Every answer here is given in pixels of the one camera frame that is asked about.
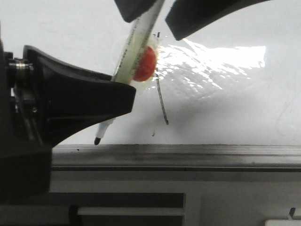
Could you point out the white black-tipped whiteboard marker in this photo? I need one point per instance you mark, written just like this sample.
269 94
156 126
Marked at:
140 54

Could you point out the white base with black slots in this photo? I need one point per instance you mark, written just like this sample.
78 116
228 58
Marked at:
131 197

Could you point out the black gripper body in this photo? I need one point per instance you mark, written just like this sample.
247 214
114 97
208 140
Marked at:
24 165

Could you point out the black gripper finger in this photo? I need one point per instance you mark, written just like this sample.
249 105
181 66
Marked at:
189 16
132 9

